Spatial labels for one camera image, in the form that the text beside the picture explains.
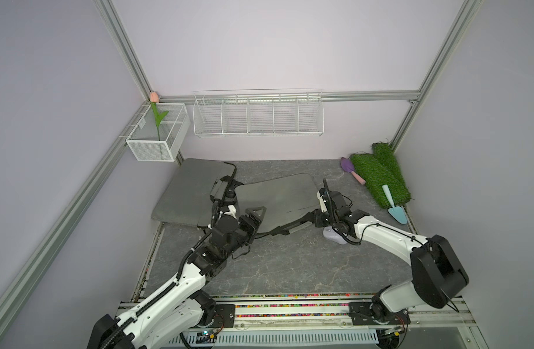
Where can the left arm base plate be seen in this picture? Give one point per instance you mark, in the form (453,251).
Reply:
(221,315)

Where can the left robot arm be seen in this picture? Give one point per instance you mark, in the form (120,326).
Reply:
(181,303)

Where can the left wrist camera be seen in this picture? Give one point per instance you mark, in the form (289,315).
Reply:
(229,210)

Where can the white computer mouse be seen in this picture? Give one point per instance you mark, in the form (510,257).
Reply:
(330,234)

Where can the aluminium frame rail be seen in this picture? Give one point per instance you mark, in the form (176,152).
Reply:
(267,94)

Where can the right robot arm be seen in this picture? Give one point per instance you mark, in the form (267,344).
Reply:
(437,275)

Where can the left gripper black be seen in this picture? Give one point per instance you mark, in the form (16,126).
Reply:
(251,227)

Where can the purple trowel pink handle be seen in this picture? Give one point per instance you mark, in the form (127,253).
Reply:
(348,167)

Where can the white mesh wall basket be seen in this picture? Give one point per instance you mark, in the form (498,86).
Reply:
(143,141)

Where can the white wire wall rack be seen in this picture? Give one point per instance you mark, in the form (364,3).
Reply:
(293,117)

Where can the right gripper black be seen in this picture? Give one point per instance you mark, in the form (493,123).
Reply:
(317,214)

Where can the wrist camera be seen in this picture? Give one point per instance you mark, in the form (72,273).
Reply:
(324,197)
(229,210)

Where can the grey laptop bag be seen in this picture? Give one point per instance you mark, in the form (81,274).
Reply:
(286,199)
(195,186)

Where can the artificial grass roll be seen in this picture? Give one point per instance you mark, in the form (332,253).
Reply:
(377,175)
(385,155)

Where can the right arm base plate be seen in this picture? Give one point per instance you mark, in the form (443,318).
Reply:
(368,313)

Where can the front artificial grass roll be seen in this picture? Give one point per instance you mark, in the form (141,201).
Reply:
(377,175)

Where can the artificial pink tulip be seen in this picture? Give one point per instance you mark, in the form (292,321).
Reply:
(159,116)

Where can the teal trowel white handle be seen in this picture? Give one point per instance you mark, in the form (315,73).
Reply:
(397,212)

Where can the rear artificial grass roll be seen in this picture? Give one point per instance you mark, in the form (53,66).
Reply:
(385,155)

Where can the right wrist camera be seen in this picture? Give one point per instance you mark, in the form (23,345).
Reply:
(324,197)

